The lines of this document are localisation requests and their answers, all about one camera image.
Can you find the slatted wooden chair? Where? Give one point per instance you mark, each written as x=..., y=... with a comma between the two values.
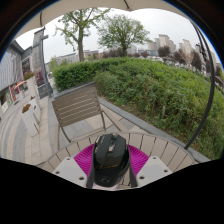
x=76, y=106

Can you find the white planter box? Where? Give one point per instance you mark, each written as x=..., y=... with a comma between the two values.
x=30, y=121

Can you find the thin-trunk tree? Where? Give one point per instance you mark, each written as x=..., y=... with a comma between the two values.
x=81, y=46

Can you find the grey sign pillar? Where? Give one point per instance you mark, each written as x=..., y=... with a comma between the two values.
x=39, y=56

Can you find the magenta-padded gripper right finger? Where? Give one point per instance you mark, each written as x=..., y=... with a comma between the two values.
x=138, y=160

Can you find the beige umbrella canopy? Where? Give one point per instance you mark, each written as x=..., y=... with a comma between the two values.
x=83, y=4

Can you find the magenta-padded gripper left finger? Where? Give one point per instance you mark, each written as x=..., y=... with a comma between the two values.
x=83, y=160

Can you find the green hedge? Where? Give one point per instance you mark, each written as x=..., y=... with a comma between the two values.
x=150, y=90

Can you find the black computer mouse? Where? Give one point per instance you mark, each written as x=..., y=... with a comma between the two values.
x=110, y=156

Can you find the round-crowned tree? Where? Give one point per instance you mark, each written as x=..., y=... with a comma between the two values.
x=123, y=30

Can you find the distant apartment buildings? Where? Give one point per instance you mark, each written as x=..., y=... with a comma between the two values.
x=163, y=40

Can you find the black curved umbrella pole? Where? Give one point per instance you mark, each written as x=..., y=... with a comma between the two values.
x=210, y=96

